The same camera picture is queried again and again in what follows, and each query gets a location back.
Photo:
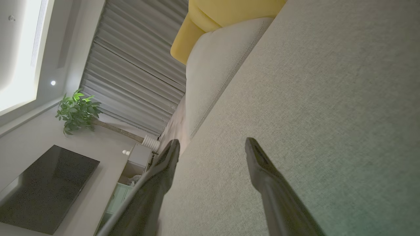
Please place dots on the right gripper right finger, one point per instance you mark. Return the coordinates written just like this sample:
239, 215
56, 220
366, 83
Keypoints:
279, 200

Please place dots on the small white figurine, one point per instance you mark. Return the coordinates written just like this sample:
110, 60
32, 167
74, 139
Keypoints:
126, 152

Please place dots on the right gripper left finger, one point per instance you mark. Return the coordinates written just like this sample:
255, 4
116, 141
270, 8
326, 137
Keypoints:
151, 196

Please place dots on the green potted tree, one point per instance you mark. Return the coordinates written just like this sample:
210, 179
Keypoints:
77, 113

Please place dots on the large yellow sofa back cushion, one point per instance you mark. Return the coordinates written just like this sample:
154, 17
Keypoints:
236, 9

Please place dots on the small yellow sofa back cushion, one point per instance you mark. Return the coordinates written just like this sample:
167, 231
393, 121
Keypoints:
187, 42

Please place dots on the grey pleated curtain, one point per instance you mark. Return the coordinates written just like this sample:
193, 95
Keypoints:
131, 65

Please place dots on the white linear air vent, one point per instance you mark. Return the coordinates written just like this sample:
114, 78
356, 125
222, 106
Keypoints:
38, 32

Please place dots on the pale grey TV cabinet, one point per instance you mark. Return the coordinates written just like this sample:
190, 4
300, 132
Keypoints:
139, 155

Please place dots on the white ribbed plant pot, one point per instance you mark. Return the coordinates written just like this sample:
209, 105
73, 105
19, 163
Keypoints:
151, 143

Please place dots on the long grey sofa seat cushion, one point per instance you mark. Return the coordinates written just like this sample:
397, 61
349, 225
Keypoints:
216, 65

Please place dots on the black flat television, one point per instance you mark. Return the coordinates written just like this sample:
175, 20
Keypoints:
46, 190

